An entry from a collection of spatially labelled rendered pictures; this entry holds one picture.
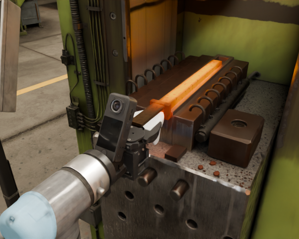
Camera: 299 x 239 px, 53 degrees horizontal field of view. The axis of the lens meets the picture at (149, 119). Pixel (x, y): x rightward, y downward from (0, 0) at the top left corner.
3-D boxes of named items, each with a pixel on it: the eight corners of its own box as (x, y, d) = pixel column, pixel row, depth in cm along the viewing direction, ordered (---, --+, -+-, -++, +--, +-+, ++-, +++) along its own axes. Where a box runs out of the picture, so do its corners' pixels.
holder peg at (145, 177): (147, 189, 64) (147, 180, 62) (136, 185, 65) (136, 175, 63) (156, 178, 67) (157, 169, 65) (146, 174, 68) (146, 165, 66)
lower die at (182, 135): (191, 151, 66) (193, 117, 61) (117, 126, 75) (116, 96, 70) (245, 84, 97) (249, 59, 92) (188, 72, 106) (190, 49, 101)
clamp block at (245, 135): (246, 170, 60) (251, 143, 57) (206, 156, 64) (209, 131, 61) (260, 141, 69) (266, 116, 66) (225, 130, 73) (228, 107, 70)
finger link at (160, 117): (160, 131, 66) (135, 151, 59) (161, 107, 63) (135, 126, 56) (172, 135, 65) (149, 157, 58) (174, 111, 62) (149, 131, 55)
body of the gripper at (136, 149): (120, 152, 62) (79, 186, 53) (118, 116, 58) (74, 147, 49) (151, 164, 59) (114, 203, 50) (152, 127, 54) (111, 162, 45)
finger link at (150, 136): (147, 124, 61) (121, 143, 54) (147, 116, 60) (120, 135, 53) (167, 131, 58) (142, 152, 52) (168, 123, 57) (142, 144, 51)
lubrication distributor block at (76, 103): (82, 139, 102) (77, 103, 96) (69, 133, 105) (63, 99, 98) (88, 134, 105) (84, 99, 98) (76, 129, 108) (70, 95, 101)
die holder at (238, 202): (220, 319, 77) (249, 192, 55) (105, 251, 94) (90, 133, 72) (268, 188, 119) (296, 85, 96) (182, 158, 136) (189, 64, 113)
